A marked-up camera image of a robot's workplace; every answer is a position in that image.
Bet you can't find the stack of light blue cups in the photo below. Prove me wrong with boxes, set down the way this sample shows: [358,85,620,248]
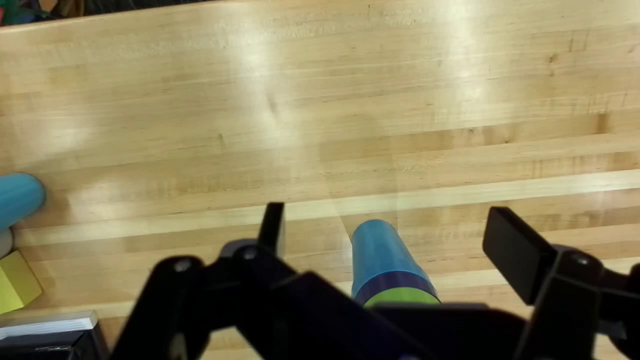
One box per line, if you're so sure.
[0,172,46,230]

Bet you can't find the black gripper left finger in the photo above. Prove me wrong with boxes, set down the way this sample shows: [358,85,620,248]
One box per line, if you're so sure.
[257,203,286,256]

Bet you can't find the light blue plastic cup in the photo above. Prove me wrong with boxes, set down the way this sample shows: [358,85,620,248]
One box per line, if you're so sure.
[352,221,431,296]

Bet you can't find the yellow sticky note pad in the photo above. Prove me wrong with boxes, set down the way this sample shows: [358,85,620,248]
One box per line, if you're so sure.
[0,250,42,315]

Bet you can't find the black notebook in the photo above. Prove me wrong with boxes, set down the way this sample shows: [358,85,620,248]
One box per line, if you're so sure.
[0,315,110,360]

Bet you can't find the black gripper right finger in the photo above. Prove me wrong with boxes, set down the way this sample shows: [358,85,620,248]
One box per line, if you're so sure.
[481,207,556,305]

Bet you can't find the green plastic cup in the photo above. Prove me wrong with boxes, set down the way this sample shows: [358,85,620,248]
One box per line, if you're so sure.
[364,289,439,309]

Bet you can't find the dark blue plastic cup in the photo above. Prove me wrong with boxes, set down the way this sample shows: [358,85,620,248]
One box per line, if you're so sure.
[354,272,439,306]

